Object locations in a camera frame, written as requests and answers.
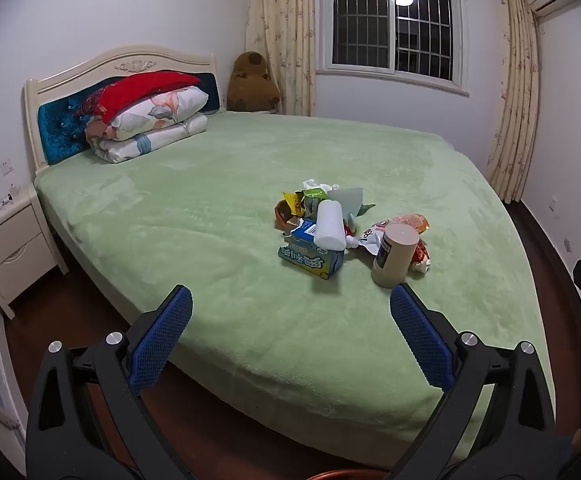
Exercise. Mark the blue white drink carton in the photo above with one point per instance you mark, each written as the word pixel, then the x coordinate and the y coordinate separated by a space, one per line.
pixel 304 234

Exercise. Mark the red pillow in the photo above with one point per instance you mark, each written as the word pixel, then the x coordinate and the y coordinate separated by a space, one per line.
pixel 145 87

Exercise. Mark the green fleece blanket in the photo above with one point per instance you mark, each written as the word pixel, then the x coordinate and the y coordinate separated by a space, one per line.
pixel 230 260

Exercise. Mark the white nightstand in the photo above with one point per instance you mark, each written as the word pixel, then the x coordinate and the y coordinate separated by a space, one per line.
pixel 10 255

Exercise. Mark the crumpled white tissue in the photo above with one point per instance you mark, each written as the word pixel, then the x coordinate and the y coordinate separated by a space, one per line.
pixel 315 184

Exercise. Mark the floral cream curtain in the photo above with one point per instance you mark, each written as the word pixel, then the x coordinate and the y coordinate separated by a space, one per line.
pixel 515 100
pixel 278 35

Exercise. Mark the orange brown fruit shell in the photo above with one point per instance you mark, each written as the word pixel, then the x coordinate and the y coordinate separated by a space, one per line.
pixel 283 210

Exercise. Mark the red crumpled wrapper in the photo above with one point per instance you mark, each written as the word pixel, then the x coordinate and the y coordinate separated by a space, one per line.
pixel 422 255

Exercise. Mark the orange snack packet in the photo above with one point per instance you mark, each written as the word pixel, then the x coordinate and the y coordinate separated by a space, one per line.
pixel 410 221

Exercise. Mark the blue cardboard box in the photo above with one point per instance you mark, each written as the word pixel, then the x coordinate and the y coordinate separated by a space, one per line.
pixel 310 260

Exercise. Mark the green toy dinosaur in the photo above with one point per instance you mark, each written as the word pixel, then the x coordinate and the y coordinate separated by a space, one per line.
pixel 367 208

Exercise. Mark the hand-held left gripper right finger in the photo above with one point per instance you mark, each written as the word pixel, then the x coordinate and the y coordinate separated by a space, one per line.
pixel 420 335

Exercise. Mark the white wrapper with red print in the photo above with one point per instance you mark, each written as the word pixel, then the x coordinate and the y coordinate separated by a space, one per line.
pixel 368 240

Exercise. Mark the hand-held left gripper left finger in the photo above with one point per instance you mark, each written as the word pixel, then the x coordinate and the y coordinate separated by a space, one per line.
pixel 163 340

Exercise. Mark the beige cylindrical can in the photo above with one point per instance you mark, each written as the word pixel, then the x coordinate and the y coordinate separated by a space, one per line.
pixel 395 255

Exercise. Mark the brown plush toy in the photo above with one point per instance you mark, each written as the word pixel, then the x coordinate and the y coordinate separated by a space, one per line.
pixel 250 85

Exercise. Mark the barred window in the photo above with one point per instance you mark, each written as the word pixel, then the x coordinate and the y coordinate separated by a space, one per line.
pixel 395 15

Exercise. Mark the white plastic bottle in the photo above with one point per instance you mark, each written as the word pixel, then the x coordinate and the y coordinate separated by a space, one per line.
pixel 330 225

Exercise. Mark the green yellow snack bag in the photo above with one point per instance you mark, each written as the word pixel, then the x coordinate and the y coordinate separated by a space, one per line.
pixel 295 201

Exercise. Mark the floral folded quilt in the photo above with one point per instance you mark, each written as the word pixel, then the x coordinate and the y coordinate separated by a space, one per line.
pixel 170 105

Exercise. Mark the white bed with blue headboard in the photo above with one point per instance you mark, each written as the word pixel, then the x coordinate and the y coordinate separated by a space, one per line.
pixel 115 60

